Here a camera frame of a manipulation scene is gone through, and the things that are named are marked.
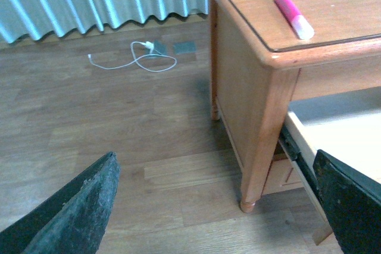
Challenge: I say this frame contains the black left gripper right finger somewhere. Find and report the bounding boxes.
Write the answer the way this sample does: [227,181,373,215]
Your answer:
[313,149,380,253]

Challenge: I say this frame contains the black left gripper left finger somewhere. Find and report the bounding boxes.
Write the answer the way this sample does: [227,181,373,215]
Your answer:
[1,152,120,253]

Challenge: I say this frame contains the wooden top drawer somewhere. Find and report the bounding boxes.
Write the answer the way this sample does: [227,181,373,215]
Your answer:
[279,109,380,244]

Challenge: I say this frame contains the pink highlighter marker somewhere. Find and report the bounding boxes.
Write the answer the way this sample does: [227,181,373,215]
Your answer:
[274,0,314,40]

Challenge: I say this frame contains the wooden nightstand cabinet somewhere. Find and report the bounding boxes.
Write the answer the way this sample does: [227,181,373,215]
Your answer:
[210,0,380,213]

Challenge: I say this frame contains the white charger plug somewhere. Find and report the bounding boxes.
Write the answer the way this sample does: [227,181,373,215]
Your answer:
[143,41,154,50]

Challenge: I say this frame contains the grey floor outlet cover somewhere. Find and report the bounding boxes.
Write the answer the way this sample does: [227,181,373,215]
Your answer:
[147,40,167,57]

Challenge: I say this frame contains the grey floor outlet plate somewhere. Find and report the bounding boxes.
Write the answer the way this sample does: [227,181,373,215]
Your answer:
[173,41,196,55]

